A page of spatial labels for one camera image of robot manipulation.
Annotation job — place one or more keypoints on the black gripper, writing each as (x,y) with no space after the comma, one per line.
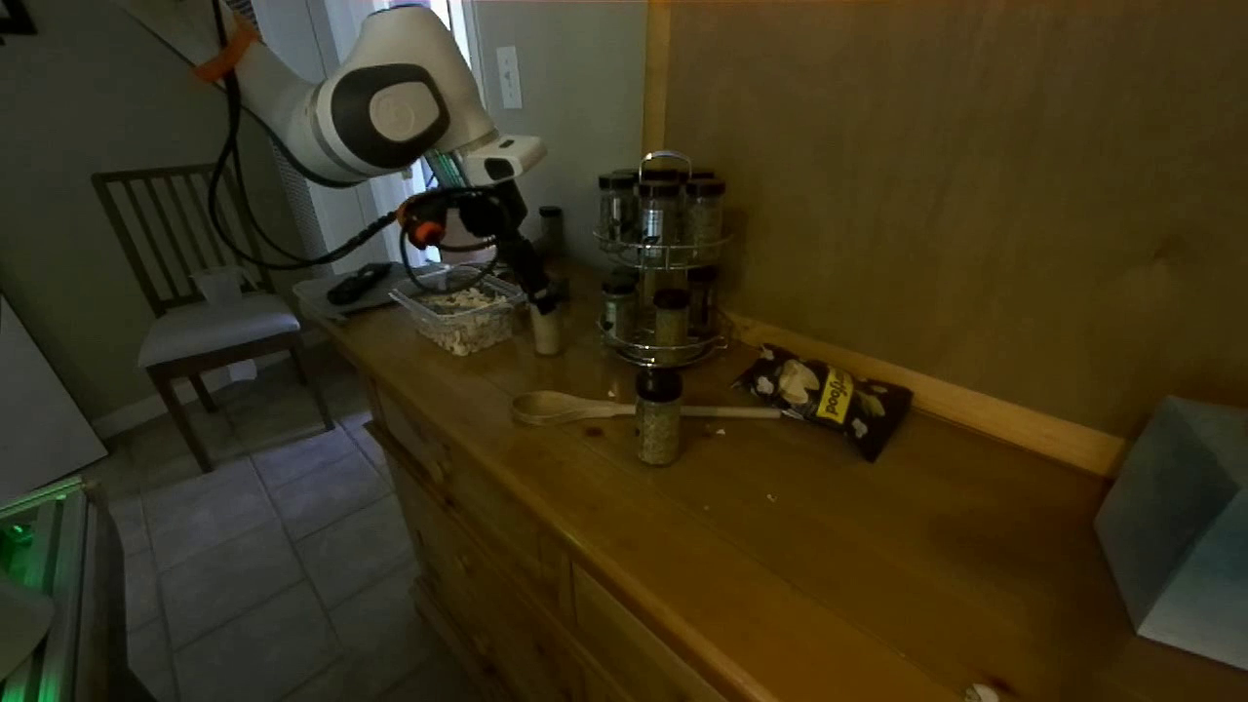
(494,216)

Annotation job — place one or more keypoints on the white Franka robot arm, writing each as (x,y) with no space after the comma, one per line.
(390,110)

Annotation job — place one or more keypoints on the metal robot stand green light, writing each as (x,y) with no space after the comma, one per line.
(53,547)

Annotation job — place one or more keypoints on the clear plastic food container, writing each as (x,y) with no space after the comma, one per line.
(460,317)

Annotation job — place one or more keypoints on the round two-tier spice rack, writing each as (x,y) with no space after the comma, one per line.
(655,264)

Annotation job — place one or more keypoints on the wooden spoon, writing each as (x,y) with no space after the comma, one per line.
(559,408)

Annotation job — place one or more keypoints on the black remote control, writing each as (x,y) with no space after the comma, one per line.
(360,283)

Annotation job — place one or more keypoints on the black snack bag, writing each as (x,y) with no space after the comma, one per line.
(831,395)

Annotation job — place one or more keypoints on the wooden chair grey seat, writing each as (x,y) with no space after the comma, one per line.
(216,324)

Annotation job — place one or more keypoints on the wooden dresser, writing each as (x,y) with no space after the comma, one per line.
(781,547)

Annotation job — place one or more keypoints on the upright wooden board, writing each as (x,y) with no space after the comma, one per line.
(978,195)

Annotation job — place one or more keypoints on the white flat panel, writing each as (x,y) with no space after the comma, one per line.
(40,416)

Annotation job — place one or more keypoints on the small white scrap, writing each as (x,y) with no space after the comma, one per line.
(979,692)

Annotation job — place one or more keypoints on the teal tissue box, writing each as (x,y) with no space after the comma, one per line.
(1176,547)

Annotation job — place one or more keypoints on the white wall switch plate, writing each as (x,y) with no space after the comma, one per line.
(508,78)

